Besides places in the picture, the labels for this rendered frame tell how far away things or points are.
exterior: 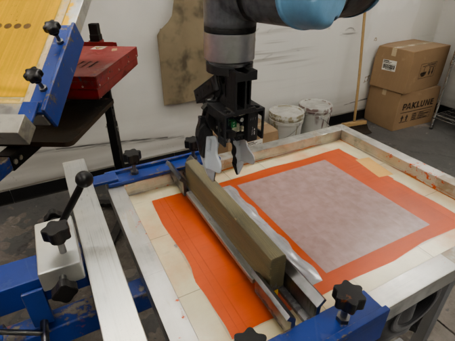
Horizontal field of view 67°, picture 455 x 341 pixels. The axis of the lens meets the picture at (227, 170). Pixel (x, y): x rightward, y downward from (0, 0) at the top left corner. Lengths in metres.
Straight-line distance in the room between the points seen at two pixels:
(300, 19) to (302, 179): 0.59
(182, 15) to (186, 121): 0.81
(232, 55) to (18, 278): 0.46
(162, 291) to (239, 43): 0.40
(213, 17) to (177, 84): 2.18
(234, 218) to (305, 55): 2.80
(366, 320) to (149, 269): 0.35
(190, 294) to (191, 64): 2.23
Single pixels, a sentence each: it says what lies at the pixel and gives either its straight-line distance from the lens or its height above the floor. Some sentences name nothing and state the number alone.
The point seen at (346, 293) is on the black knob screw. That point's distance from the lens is 0.52.
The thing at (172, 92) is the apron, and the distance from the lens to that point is 2.67.
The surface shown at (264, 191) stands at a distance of 0.88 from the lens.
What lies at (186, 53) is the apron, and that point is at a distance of 2.66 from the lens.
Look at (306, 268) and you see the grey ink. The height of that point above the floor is 0.96.
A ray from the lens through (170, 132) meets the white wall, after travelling 2.85.
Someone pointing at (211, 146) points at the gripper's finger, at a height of 1.19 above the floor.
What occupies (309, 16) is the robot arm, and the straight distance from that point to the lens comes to 0.41.
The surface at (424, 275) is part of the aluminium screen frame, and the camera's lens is 0.70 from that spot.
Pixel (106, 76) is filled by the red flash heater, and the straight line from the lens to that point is 1.49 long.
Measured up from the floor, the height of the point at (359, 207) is 0.96.
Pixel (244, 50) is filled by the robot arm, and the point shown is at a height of 1.35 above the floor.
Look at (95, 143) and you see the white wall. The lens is 2.73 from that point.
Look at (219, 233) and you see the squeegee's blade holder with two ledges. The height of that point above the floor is 1.00.
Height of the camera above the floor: 1.44
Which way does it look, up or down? 31 degrees down
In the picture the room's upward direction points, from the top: straight up
